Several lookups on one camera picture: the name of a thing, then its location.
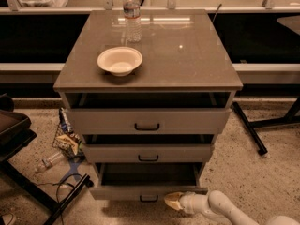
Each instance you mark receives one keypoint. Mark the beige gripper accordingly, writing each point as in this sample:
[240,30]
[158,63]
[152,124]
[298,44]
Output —
[188,202]

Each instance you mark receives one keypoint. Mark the grey drawer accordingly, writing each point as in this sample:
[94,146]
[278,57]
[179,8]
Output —
[148,121]
[148,153]
[146,182]

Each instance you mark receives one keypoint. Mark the grey drawer cabinet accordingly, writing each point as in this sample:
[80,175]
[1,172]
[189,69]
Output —
[184,66]

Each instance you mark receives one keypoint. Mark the empty plastic bottle on floor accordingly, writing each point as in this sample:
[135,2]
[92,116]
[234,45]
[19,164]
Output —
[48,162]

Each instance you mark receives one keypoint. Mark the white paper bowl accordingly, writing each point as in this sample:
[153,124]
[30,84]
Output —
[119,61]

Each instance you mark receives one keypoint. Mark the clear plastic water bottle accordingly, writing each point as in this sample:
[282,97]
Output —
[132,15]

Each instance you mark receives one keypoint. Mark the wire basket of snack packets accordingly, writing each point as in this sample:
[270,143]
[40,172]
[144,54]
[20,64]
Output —
[66,139]

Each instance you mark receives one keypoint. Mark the black table leg frame right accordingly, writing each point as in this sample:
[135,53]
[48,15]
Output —
[291,117]

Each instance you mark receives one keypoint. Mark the black chair frame left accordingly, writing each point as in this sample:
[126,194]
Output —
[57,181]

